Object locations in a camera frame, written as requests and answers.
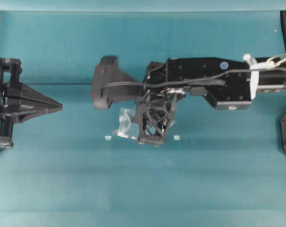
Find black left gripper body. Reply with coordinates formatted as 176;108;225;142
0;58;22;149

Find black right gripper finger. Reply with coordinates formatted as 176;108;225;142
156;96;177;145
137;103;156;145

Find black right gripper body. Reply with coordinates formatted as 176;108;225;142
136;61;186;111

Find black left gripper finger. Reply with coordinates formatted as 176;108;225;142
5;107;63;123
7;81;62;108

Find silver zip bag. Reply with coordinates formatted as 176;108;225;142
113;107;177;141

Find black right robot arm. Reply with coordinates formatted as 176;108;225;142
136;55;286;146

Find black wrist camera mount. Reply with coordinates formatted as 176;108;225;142
90;55;143;110

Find black camera cable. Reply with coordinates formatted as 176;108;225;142
102;67;286;95

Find white cable clip strap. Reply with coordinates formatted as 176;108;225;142
243;53;275;100

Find beige braided cable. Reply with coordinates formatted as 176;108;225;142
265;49;286;68

